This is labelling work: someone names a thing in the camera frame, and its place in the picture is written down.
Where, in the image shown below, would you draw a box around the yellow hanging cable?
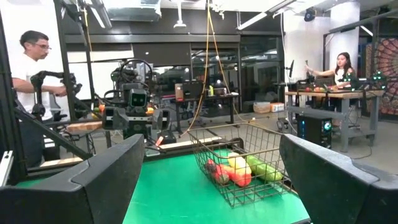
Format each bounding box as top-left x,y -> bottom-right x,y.
180,0 -> 212,138

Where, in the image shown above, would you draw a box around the white column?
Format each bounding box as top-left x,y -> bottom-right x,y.
329,1 -> 361,73

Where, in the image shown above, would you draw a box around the black computer tower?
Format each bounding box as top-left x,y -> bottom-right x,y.
297,115 -> 333,149

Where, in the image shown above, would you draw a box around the mandala wall tapestry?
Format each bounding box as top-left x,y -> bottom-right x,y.
365,39 -> 398,116

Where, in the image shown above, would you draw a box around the black desk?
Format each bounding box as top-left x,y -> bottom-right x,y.
170,93 -> 242,128

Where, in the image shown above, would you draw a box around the black round ceiling speaker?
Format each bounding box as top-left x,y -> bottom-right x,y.
303,7 -> 317,22

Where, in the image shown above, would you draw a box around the black diagonal frame strut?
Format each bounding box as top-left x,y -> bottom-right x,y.
12,104 -> 94,161

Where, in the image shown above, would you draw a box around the cardboard box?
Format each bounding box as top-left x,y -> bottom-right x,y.
253,101 -> 271,114

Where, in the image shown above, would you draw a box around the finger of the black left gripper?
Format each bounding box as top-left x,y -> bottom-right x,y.
102,106 -> 129,131
151,108 -> 171,131

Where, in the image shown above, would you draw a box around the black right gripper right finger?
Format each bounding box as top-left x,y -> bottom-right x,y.
279,133 -> 398,224

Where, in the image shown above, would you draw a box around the black rig frame post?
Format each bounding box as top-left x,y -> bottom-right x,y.
53,0 -> 78,123

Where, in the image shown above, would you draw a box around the wooden table grey legs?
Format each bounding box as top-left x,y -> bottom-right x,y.
285,89 -> 386,153

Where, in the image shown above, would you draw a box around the orange hanging cable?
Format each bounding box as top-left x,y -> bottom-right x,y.
207,0 -> 248,124

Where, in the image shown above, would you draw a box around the yellow corn cob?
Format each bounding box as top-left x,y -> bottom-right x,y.
226,152 -> 252,177

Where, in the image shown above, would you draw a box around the bronze wire basket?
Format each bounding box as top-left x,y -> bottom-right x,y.
187,123 -> 296,208

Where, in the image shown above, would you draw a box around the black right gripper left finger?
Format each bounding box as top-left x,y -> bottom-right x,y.
0,133 -> 146,224

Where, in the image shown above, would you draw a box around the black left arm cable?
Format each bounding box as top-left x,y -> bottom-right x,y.
119,58 -> 154,91

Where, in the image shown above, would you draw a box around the small red vegetable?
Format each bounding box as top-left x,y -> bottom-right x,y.
205,159 -> 218,174

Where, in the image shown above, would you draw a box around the person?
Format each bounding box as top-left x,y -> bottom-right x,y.
303,52 -> 357,91
11,30 -> 68,169

